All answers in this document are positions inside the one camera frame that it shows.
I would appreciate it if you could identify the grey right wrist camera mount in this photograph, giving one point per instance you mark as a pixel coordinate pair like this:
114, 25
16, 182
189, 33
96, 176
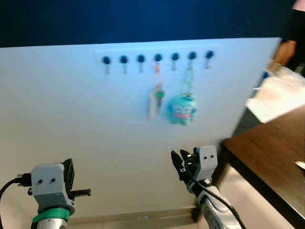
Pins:
207, 160

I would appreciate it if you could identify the black knob metal hook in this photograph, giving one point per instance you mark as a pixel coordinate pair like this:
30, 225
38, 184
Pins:
157, 57
140, 58
123, 59
192, 55
209, 54
175, 56
106, 60

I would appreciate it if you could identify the dark blue rug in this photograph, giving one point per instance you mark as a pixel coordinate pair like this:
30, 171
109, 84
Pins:
248, 121

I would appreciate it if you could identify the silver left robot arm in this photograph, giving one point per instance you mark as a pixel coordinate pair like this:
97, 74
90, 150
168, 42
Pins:
50, 217

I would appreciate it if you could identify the silver key bunch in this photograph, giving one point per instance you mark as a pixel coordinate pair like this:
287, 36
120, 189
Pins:
300, 165

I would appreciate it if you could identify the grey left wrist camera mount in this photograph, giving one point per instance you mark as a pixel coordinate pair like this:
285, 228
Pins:
45, 183

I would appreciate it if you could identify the blue plastic bucket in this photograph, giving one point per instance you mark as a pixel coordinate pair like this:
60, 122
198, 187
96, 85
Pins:
265, 75

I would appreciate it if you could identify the person in pink shirt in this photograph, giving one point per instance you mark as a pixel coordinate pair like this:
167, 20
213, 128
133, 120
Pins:
295, 28

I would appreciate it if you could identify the keys on orange loop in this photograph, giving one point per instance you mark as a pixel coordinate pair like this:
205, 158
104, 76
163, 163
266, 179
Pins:
153, 102

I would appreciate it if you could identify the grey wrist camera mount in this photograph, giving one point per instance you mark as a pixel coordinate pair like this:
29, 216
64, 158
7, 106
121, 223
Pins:
207, 160
45, 183

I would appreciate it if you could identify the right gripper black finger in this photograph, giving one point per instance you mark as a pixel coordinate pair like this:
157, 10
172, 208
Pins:
189, 156
178, 166

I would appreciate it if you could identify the dark brown wooden table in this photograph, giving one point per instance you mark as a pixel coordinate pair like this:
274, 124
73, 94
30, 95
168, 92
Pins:
271, 152

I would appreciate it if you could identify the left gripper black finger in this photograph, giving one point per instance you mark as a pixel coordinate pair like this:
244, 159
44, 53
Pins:
71, 174
66, 174

